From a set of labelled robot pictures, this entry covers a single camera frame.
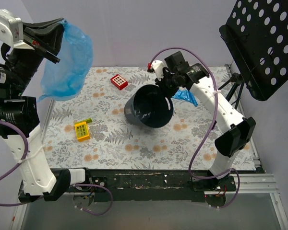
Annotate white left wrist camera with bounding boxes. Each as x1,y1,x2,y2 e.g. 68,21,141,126
0,9,34,50

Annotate yellow toy block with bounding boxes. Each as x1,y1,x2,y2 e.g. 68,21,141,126
74,118,92,142

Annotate floral patterned table mat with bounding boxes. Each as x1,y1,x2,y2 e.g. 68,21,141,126
40,66,257,170

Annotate blue plastic trash bag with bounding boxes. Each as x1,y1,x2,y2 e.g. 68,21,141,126
38,20,94,101

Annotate black perforated music stand tray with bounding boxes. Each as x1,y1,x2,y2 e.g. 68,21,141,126
219,0,288,101

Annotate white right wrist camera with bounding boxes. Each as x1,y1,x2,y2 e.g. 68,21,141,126
147,60,165,81

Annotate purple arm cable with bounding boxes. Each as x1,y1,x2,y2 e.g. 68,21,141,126
0,118,113,216
148,47,240,208

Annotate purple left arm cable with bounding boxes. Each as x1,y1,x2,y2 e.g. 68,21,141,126
0,118,113,216

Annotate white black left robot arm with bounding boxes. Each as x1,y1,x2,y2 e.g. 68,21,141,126
0,19,93,203

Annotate dark grey trash bin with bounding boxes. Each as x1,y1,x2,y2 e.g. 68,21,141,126
124,84,174,128

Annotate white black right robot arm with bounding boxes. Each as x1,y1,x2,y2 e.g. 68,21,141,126
147,48,256,190

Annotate red toy block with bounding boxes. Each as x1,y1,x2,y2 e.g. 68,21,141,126
110,74,128,90

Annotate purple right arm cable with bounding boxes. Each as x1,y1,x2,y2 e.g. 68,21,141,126
148,47,240,208

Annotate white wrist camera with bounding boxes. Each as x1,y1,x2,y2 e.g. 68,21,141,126
0,9,34,50
147,60,165,81

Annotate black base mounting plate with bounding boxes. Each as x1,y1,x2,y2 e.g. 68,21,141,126
65,169,237,203

